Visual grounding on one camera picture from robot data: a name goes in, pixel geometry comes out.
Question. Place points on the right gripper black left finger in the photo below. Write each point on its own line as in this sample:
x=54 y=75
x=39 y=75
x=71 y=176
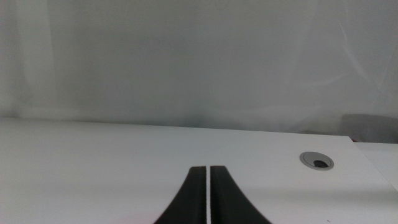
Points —
x=189 y=199

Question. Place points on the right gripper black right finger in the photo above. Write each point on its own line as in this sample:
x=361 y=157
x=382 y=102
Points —
x=227 y=199

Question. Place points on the white backdrop curtain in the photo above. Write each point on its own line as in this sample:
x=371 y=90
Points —
x=186 y=62

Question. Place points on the dark grey object behind curtain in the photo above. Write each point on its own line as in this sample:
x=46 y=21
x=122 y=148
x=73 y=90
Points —
x=370 y=129

